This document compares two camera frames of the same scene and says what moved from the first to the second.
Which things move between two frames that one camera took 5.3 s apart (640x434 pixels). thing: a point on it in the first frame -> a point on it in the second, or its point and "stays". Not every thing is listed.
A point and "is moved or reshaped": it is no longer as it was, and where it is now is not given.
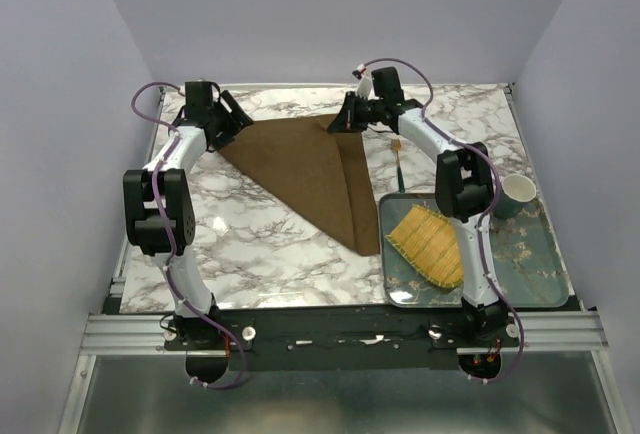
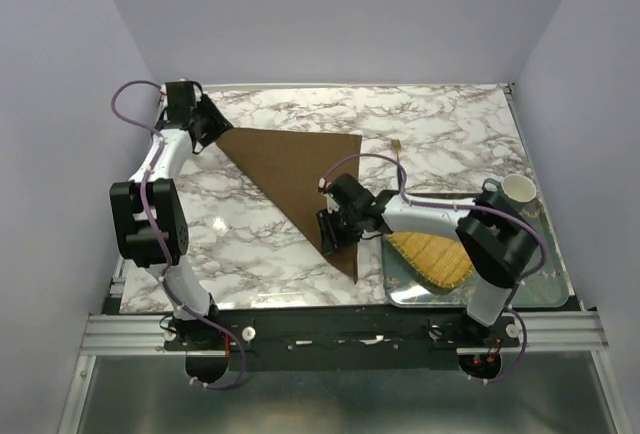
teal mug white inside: [515, 189] stays
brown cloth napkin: [321, 173] is moved or reshaped
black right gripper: [346, 121] -> [331, 237]
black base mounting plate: [341, 339] stays
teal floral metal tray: [526, 263] stays
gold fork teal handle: [396, 145] stays
